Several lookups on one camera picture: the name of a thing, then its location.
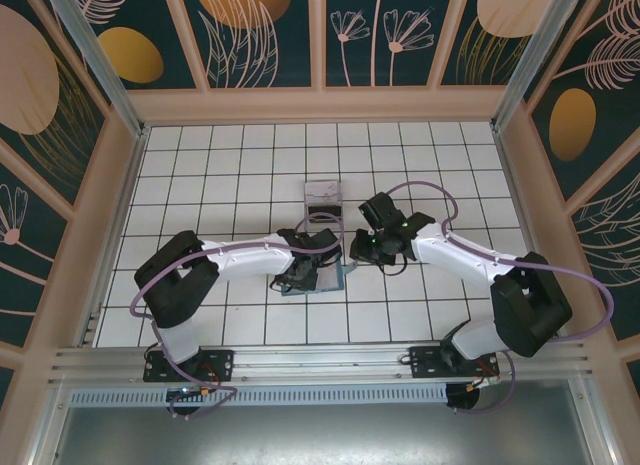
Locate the single flower leaf wall panel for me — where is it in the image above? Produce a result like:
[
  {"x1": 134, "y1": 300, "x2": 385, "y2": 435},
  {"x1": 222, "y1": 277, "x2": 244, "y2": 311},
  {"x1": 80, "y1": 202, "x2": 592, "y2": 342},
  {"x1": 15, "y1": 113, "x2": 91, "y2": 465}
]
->
[{"x1": 0, "y1": 137, "x2": 70, "y2": 347}]

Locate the orange oval leaf wall panel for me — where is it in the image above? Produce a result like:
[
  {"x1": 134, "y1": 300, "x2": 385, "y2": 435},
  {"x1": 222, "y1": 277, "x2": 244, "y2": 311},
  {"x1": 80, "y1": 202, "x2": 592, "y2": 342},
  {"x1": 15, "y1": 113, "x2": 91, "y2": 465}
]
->
[{"x1": 79, "y1": 0, "x2": 200, "y2": 91}]

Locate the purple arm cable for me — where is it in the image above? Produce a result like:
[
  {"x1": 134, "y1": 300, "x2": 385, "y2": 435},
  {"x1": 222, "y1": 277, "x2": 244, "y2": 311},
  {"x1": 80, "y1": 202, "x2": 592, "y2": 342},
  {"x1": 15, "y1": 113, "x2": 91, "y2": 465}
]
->
[
  {"x1": 377, "y1": 181, "x2": 616, "y2": 416},
  {"x1": 129, "y1": 216, "x2": 346, "y2": 421}
]

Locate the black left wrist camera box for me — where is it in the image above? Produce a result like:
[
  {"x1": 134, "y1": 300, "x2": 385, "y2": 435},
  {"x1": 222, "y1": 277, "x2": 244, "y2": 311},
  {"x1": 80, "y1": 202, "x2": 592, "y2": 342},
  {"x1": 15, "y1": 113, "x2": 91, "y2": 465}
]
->
[{"x1": 298, "y1": 227, "x2": 343, "y2": 260}]

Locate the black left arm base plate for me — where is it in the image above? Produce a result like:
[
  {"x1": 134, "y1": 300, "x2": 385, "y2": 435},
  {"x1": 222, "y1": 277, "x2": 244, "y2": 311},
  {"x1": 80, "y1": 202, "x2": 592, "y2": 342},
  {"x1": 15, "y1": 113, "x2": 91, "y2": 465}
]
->
[{"x1": 143, "y1": 348, "x2": 236, "y2": 384}]

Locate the grey slotted cable tray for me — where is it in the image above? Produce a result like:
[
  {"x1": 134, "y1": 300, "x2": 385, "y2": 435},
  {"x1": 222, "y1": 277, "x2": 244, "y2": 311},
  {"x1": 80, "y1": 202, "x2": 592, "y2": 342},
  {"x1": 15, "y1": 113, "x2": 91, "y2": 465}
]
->
[{"x1": 67, "y1": 382, "x2": 451, "y2": 409}]

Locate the small green-lit circuit board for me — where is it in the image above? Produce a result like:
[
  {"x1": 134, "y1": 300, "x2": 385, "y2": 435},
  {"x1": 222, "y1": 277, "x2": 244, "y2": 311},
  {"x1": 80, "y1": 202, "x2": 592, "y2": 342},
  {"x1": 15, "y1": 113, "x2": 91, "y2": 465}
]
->
[{"x1": 167, "y1": 384, "x2": 221, "y2": 404}]

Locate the large pink disc wall panel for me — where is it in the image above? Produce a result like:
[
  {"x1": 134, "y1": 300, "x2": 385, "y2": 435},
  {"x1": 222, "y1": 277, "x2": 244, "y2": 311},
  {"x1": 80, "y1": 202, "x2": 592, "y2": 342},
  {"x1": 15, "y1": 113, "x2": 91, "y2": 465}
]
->
[{"x1": 0, "y1": 0, "x2": 110, "y2": 209}]

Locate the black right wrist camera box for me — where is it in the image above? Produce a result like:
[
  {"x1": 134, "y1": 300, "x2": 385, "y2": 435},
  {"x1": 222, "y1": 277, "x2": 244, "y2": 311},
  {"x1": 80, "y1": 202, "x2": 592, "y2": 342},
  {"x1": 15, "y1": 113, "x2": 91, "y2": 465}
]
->
[{"x1": 358, "y1": 192, "x2": 402, "y2": 232}]

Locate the orange oval feather wall panel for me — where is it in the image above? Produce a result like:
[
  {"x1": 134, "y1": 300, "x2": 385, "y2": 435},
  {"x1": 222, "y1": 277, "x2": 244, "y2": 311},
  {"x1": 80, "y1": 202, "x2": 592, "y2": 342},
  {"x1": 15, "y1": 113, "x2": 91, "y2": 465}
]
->
[{"x1": 530, "y1": 0, "x2": 640, "y2": 204}]

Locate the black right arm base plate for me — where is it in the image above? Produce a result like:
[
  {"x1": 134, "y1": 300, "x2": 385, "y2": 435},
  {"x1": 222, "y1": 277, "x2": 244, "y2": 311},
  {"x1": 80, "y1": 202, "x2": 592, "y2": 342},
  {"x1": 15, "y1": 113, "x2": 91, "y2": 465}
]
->
[{"x1": 408, "y1": 345, "x2": 501, "y2": 379}]

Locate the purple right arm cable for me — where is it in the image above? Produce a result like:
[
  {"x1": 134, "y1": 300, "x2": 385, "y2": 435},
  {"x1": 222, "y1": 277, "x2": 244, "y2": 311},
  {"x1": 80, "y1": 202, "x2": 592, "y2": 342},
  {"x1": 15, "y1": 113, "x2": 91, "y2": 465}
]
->
[{"x1": 377, "y1": 181, "x2": 616, "y2": 416}]

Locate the aluminium frame bar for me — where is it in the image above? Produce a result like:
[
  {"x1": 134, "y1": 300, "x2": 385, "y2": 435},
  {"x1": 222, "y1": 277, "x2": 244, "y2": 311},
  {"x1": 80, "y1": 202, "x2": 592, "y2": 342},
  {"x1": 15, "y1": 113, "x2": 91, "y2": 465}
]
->
[
  {"x1": 574, "y1": 367, "x2": 617, "y2": 465},
  {"x1": 27, "y1": 382, "x2": 71, "y2": 465}
]

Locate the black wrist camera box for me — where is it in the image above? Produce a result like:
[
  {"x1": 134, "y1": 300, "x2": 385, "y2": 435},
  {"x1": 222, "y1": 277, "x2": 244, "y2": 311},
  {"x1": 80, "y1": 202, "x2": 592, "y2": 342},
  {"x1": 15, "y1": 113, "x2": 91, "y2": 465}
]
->
[
  {"x1": 358, "y1": 192, "x2": 402, "y2": 232},
  {"x1": 298, "y1": 227, "x2": 343, "y2": 260}
]

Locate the black credit card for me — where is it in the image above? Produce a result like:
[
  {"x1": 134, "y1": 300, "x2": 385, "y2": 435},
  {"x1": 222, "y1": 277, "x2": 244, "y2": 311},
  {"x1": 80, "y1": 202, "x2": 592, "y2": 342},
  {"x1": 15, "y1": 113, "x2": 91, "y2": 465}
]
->
[{"x1": 308, "y1": 200, "x2": 343, "y2": 221}]

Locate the pink disc gold-lines wall panel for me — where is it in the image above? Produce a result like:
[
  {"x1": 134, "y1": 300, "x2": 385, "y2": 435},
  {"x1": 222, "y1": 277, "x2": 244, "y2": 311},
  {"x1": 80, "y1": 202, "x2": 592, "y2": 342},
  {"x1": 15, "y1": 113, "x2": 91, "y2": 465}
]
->
[{"x1": 438, "y1": 0, "x2": 551, "y2": 86}]

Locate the aluminium corner post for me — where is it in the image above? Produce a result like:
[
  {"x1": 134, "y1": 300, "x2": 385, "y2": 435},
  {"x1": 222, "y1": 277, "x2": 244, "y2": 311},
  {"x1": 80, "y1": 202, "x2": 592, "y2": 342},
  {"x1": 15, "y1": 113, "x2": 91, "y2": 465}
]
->
[
  {"x1": 39, "y1": 0, "x2": 149, "y2": 139},
  {"x1": 489, "y1": 0, "x2": 576, "y2": 132}
]

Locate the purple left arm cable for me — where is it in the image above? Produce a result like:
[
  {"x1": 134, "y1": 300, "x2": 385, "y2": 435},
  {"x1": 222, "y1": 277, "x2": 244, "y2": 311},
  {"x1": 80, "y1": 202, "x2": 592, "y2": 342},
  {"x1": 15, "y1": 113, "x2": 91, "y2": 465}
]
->
[{"x1": 129, "y1": 216, "x2": 346, "y2": 421}]

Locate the aluminium side rail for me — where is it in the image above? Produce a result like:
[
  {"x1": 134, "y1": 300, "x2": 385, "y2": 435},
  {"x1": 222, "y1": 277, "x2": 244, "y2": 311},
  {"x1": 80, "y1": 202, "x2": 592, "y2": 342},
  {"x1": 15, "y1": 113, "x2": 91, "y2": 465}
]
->
[
  {"x1": 492, "y1": 127, "x2": 560, "y2": 339},
  {"x1": 79, "y1": 127, "x2": 151, "y2": 347}
]

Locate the aluminium mounting rail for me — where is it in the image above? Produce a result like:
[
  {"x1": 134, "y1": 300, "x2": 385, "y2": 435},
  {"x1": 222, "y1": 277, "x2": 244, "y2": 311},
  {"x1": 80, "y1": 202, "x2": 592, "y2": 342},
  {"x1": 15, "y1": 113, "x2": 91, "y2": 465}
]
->
[{"x1": 47, "y1": 338, "x2": 594, "y2": 386}]

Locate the pink leaves wall panel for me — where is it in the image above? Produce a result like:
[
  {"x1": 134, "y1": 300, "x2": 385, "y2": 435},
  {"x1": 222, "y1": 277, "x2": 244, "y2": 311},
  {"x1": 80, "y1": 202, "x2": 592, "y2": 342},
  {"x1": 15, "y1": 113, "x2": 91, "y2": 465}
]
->
[{"x1": 569, "y1": 177, "x2": 640, "y2": 342}]

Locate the orange disc fern wall panel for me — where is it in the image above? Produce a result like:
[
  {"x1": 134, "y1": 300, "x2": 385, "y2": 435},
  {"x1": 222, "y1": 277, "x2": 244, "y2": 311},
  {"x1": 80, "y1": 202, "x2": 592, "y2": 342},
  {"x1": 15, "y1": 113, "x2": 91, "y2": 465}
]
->
[{"x1": 179, "y1": 0, "x2": 315, "y2": 90}]

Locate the grey metal sheet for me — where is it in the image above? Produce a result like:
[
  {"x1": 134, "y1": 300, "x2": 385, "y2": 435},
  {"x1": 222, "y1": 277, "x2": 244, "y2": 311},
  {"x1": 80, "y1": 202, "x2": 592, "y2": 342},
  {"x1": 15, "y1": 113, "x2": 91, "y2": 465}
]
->
[{"x1": 29, "y1": 379, "x2": 616, "y2": 465}]

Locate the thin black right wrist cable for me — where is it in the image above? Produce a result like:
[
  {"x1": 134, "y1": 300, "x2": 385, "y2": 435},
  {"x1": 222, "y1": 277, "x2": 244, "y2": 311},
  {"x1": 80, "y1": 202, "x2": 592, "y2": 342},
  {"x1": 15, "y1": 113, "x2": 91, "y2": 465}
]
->
[{"x1": 377, "y1": 257, "x2": 410, "y2": 278}]

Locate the pink flowers wall panel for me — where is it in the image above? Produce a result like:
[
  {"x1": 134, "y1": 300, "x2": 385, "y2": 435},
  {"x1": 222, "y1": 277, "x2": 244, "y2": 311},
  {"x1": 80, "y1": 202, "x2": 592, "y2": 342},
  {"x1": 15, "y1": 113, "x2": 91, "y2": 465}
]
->
[{"x1": 324, "y1": 0, "x2": 466, "y2": 88}]

